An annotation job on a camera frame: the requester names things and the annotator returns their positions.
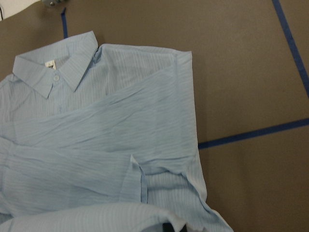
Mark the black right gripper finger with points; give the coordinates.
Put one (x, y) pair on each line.
(167, 227)

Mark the light blue button shirt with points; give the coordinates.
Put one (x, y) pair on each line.
(101, 138)

